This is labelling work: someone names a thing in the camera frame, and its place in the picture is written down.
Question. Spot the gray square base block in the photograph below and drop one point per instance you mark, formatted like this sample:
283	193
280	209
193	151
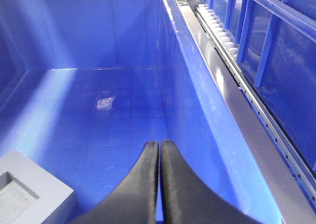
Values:
31	195

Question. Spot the steel shelf divider rail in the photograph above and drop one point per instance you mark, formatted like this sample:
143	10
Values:
283	178

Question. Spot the white roller track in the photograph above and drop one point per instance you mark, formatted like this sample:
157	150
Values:
228	52

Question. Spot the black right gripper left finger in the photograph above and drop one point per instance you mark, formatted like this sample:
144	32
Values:
134	200

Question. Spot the blue target bin left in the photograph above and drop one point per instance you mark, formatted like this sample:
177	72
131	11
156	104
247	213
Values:
85	83

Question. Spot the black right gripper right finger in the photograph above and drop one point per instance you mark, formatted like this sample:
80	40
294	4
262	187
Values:
186	199

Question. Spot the blue bin side neighbour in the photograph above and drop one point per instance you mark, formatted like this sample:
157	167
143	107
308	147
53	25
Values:
276	41

